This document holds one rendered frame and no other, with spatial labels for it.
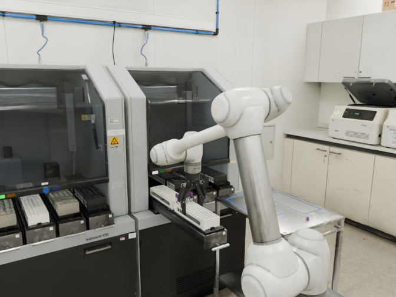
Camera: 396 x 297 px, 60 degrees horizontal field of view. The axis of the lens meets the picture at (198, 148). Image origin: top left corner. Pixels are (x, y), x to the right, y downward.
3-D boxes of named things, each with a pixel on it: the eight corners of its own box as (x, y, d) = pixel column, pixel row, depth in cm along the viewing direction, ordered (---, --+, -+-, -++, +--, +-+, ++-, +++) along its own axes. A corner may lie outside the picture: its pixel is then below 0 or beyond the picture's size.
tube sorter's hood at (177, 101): (120, 158, 247) (116, 69, 234) (191, 149, 279) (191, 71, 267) (150, 175, 205) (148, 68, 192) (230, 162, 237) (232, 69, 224)
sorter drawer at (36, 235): (13, 202, 223) (11, 189, 221) (36, 198, 230) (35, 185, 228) (27, 248, 163) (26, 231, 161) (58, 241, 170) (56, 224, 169)
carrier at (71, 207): (79, 210, 188) (78, 200, 187) (79, 211, 186) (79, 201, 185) (56, 215, 181) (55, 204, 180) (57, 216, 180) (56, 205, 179)
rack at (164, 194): (149, 196, 216) (149, 187, 214) (163, 194, 221) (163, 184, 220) (172, 211, 191) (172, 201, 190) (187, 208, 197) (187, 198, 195)
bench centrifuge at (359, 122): (326, 138, 376) (331, 78, 363) (360, 133, 408) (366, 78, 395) (373, 146, 330) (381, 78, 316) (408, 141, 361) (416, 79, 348)
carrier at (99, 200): (106, 205, 196) (105, 195, 195) (107, 206, 194) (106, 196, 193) (85, 209, 190) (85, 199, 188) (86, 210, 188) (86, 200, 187)
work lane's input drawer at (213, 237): (144, 205, 219) (144, 192, 217) (164, 201, 226) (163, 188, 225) (209, 254, 159) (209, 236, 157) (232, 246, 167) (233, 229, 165)
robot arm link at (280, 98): (258, 98, 143) (236, 99, 135) (291, 77, 129) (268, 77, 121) (269, 126, 141) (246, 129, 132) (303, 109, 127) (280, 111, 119)
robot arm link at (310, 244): (336, 285, 132) (341, 233, 128) (309, 304, 121) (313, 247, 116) (300, 267, 144) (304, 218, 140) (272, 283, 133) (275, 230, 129)
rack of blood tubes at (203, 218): (174, 213, 190) (173, 202, 189) (189, 209, 195) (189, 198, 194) (203, 233, 165) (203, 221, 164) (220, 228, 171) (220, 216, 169)
